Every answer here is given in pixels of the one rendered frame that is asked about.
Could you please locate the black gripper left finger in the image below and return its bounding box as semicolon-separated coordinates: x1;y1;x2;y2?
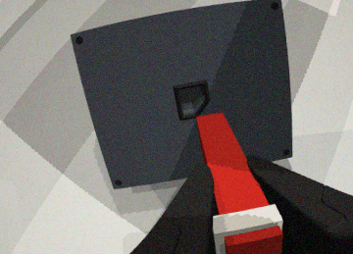
129;162;217;254

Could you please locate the dark red peg with grey band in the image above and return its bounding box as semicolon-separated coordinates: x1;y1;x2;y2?
196;113;283;254

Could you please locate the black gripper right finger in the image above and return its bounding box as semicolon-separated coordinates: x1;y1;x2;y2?
244;156;353;254

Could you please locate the dark grey sloped panel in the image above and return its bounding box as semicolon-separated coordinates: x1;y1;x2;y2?
70;0;293;189

